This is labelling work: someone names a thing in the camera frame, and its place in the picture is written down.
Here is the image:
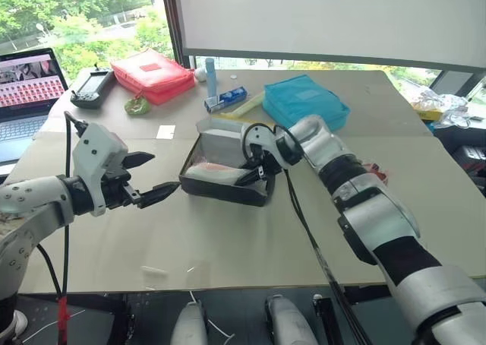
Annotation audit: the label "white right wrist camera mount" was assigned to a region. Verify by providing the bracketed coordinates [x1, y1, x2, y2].
[241, 124, 285, 163]

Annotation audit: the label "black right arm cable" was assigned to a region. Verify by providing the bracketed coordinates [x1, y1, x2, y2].
[241, 122, 375, 345]

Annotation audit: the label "thin white cable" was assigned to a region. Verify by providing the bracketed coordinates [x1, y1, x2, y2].
[188, 290, 235, 340]

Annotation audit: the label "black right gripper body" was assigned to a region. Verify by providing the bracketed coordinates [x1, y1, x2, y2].
[251, 146, 285, 183]

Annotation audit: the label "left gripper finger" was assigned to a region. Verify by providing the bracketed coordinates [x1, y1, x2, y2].
[134, 181, 180, 210]
[123, 151, 156, 170]

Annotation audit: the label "grey open laptop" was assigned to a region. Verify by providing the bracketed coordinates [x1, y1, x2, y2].
[0, 47, 70, 177]

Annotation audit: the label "white roller blind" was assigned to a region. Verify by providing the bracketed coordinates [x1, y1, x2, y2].
[176, 0, 486, 71]

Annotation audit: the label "white wrapping paper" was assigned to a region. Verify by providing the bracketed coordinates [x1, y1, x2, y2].
[200, 128, 245, 167]

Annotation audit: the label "blue zip pouch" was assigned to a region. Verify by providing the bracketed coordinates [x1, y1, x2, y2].
[262, 74, 351, 132]

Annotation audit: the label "crumpled clear plastic bags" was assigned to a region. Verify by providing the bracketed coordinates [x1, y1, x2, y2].
[412, 86, 472, 128]

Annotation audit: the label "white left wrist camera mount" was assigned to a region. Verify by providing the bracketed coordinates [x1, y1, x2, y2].
[71, 123, 129, 217]

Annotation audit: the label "black remote controller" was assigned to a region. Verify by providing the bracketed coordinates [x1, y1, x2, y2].
[70, 64, 115, 109]

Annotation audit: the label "small green pouch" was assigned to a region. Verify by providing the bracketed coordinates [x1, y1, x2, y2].
[124, 95, 151, 116]

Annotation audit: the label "pale yellow stick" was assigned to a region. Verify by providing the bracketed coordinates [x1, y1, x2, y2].
[229, 92, 266, 117]

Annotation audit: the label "light blue tube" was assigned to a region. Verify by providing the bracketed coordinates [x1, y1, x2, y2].
[204, 57, 218, 99]

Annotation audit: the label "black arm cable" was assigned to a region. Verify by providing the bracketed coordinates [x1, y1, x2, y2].
[241, 122, 375, 345]
[36, 111, 87, 345]

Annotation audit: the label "white rounded shape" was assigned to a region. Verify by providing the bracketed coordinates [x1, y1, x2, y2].
[264, 294, 318, 345]
[170, 300, 209, 345]

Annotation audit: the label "yellow flat box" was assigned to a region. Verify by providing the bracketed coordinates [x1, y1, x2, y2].
[412, 107, 443, 122]

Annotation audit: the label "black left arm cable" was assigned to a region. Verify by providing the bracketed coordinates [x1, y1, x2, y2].
[36, 111, 87, 345]

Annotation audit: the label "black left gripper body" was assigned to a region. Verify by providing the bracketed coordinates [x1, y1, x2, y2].
[100, 165, 140, 210]

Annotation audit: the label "white sneaker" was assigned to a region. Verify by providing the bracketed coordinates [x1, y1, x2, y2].
[11, 309, 30, 337]

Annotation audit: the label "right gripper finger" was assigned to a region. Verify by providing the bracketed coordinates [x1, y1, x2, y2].
[235, 168, 264, 188]

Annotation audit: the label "black cardboard box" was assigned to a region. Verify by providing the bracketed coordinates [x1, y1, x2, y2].
[178, 116, 277, 208]

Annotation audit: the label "blue toothpaste box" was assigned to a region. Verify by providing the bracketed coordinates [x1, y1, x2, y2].
[204, 87, 250, 114]

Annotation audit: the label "dark window frame post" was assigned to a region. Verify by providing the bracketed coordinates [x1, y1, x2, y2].
[159, 0, 191, 71]

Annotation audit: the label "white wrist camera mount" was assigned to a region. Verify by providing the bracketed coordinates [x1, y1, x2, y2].
[71, 123, 129, 217]
[241, 124, 285, 163]

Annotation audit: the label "red zip pouch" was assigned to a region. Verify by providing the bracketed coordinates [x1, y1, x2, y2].
[109, 47, 197, 106]

